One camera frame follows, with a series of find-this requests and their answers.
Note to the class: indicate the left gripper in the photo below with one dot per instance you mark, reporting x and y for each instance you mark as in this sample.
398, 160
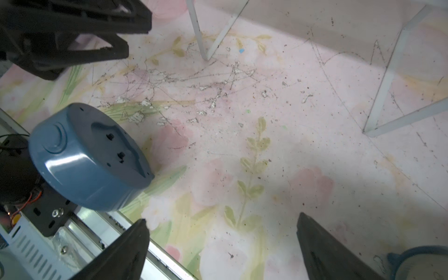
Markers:
38, 36

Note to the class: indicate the aluminium mounting rail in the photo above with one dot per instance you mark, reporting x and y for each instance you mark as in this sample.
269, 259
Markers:
87, 233

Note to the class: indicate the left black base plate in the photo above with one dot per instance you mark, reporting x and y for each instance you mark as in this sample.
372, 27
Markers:
50, 211

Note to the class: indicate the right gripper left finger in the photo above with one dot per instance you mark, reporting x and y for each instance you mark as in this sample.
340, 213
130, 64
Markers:
123, 260

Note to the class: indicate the perforated cable duct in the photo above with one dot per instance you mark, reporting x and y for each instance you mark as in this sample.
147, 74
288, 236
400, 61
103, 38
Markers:
34, 255

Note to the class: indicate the blue round alarm clock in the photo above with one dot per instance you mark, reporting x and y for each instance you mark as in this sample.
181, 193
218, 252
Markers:
420, 263
89, 159

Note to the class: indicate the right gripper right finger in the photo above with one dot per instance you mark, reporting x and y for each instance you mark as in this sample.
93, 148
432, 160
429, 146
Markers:
325, 258

